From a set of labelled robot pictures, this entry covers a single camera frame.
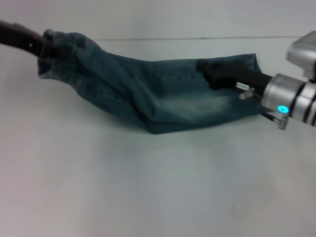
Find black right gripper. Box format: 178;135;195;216
196;58;274;91

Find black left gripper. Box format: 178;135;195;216
0;19;75;59

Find blue denim shorts with embroidery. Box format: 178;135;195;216
37;29;266;135

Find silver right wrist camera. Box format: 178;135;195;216
285;30;316;80

